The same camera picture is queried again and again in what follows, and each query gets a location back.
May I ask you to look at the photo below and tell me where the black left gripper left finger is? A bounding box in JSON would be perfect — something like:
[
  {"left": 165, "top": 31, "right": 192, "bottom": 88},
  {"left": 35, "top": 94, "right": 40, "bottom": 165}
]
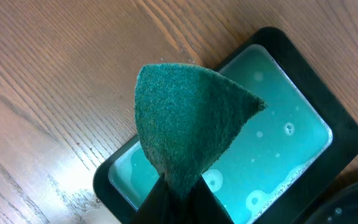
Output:
[{"left": 129, "top": 177, "right": 170, "bottom": 224}]

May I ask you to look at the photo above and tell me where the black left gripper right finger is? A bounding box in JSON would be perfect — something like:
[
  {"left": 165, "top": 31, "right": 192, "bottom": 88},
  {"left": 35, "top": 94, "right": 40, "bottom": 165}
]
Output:
[{"left": 191, "top": 177, "right": 234, "bottom": 224}]

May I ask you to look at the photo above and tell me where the green scouring pad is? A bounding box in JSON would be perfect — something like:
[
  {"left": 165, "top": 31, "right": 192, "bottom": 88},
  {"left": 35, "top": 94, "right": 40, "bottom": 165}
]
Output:
[{"left": 134, "top": 63, "right": 267, "bottom": 198}]

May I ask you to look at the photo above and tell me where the black rectangular soap water tray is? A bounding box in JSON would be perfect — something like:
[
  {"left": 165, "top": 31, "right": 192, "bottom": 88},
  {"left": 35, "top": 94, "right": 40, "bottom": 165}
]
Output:
[{"left": 93, "top": 27, "right": 358, "bottom": 223}]

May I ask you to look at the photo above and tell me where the round black tray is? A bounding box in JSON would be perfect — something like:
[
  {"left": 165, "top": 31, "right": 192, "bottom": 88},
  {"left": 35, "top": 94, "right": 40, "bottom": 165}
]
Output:
[{"left": 305, "top": 182, "right": 358, "bottom": 224}]

